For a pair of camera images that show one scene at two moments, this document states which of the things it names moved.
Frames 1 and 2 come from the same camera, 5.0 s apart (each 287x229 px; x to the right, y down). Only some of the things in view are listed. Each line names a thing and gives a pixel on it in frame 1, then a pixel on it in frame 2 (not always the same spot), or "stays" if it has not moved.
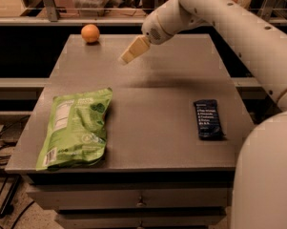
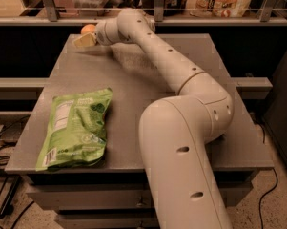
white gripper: (153, 30) -> (103, 34)
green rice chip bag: (74, 132) stays
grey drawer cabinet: (156, 173) stays
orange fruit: (90, 32) stays
